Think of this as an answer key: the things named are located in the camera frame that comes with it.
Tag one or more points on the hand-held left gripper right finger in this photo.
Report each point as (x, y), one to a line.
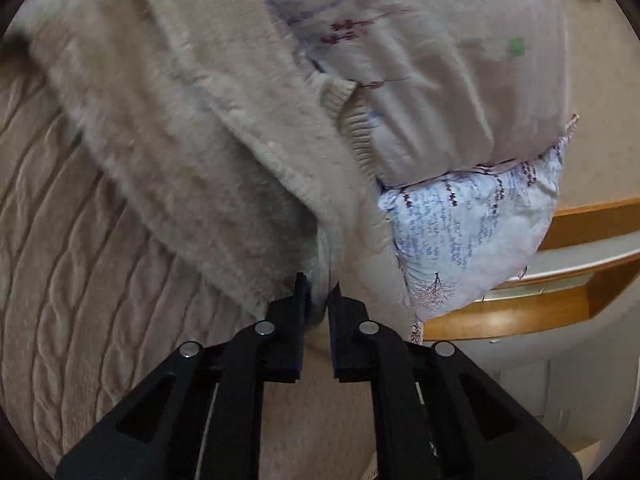
(334, 320)

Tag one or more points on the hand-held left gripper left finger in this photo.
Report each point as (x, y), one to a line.
(300, 310)

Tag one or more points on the cream knitted sweater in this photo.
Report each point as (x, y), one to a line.
(200, 150)

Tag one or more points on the floral pillow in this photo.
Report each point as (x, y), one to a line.
(440, 110)

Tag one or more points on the wooden bed frame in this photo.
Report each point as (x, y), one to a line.
(530, 280)

